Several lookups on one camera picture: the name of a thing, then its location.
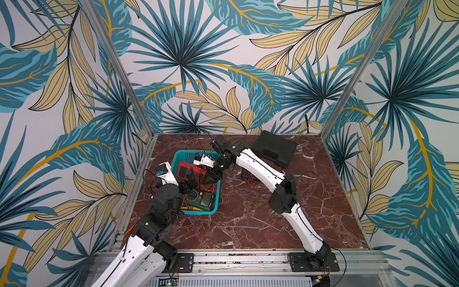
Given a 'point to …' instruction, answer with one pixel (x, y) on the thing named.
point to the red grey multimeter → (208, 187)
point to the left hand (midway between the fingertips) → (183, 173)
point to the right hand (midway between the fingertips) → (206, 177)
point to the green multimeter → (200, 200)
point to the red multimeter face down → (199, 171)
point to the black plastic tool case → (274, 148)
